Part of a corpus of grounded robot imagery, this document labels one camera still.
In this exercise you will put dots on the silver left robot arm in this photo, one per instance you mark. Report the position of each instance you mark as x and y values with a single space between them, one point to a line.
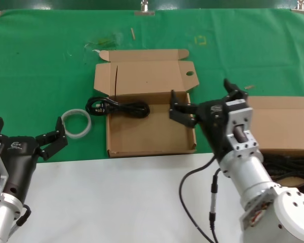
0 217

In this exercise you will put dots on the clear plastic wrapper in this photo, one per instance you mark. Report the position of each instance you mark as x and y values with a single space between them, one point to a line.
105 41

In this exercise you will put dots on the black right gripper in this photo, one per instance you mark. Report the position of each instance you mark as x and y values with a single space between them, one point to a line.
215 126

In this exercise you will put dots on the small wood scrap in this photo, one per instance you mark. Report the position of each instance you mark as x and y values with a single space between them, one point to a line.
250 87

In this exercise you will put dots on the green table cloth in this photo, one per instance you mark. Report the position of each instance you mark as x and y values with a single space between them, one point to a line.
40 76

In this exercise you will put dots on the thin wooden stick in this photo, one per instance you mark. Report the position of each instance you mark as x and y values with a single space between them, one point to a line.
133 33

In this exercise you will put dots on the clear tape roll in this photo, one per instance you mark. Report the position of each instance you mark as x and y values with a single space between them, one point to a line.
77 136

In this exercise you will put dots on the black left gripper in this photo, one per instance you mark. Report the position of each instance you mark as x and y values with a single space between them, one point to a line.
20 157

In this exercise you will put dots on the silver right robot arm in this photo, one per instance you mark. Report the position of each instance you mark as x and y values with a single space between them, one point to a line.
250 172

